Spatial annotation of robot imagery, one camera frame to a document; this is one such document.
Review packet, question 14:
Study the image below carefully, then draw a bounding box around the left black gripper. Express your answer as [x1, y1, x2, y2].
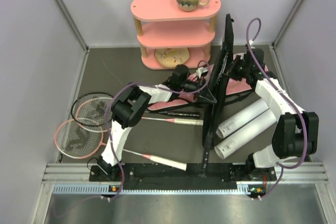
[178, 75, 216, 103]

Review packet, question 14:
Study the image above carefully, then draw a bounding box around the pink racket bag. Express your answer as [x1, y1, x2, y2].
[146, 53, 269, 112]

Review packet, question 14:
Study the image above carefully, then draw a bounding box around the black Crossway racket bag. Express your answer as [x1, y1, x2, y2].
[202, 14, 234, 153]

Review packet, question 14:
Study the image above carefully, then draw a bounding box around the white shuttlecock tube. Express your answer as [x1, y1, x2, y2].
[216, 99, 269, 139]
[214, 110, 276, 159]

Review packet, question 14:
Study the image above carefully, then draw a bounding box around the black badminton racket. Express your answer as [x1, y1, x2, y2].
[71, 92, 203, 129]

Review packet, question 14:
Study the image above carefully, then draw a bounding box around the pink badminton racket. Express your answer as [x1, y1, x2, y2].
[54, 119, 187, 172]

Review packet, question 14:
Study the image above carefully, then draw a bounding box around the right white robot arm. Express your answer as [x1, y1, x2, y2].
[228, 49, 319, 180]

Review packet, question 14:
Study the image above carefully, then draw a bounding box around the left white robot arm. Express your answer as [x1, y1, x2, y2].
[97, 65, 217, 180]

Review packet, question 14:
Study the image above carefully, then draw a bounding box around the pink three-tier shelf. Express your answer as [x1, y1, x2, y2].
[131, 0, 221, 70]

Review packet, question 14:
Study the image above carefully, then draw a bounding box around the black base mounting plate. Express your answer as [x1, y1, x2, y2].
[89, 163, 260, 190]

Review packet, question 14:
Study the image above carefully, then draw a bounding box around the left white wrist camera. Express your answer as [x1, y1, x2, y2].
[196, 67, 208, 79]

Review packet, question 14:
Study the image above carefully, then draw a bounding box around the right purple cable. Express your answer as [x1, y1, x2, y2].
[245, 18, 309, 201]

